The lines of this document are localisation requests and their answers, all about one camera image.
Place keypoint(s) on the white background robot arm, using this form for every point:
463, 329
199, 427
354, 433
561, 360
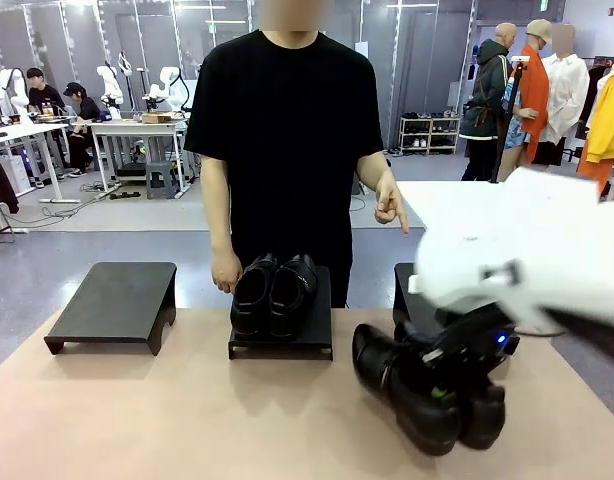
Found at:
167, 87
9, 90
109, 87

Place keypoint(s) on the person in black t-shirt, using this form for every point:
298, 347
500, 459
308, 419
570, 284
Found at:
287, 150

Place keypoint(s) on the white desk with box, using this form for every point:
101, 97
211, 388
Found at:
132, 127

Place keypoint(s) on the seated person with dark hair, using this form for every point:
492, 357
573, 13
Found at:
44, 92

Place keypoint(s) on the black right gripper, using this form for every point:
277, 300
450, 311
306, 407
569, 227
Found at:
467, 350

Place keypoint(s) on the white rounded side table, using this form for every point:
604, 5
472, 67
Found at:
437, 200

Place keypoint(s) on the wooden shoe rack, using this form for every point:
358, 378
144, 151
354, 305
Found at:
429, 135

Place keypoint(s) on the black tripod pole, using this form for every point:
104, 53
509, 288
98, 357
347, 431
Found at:
507, 120

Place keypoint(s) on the yellow hanging garment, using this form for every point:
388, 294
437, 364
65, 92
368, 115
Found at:
609, 120

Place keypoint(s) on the mannequin in dark green jacket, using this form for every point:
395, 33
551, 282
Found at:
487, 95

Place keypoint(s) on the person's left hand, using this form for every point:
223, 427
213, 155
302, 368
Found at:
388, 202

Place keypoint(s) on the white desk with clutter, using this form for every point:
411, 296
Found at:
22, 132

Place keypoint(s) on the brown cardboard box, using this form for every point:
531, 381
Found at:
158, 118

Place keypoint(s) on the orange trousers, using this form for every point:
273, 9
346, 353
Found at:
597, 170

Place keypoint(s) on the seated person with black cap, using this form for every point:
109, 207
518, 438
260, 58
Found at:
84, 115

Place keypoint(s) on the white paper sheet on glass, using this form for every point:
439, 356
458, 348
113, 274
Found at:
362, 51

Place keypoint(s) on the mannequin in orange top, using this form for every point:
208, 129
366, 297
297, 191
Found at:
532, 85

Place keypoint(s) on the black metal shoe stand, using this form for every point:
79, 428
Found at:
117, 300
412, 295
317, 325

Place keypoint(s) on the person's right forearm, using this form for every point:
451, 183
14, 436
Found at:
221, 230

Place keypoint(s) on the person's left forearm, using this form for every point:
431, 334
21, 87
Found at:
374, 167

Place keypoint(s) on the grey plastic stool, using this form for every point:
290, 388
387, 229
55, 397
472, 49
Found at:
162, 177

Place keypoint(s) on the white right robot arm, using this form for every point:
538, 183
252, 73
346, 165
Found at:
512, 235

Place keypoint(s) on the person's right hand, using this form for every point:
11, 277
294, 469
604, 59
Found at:
227, 272

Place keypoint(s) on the person in white shirt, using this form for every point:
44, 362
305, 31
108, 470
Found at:
567, 90

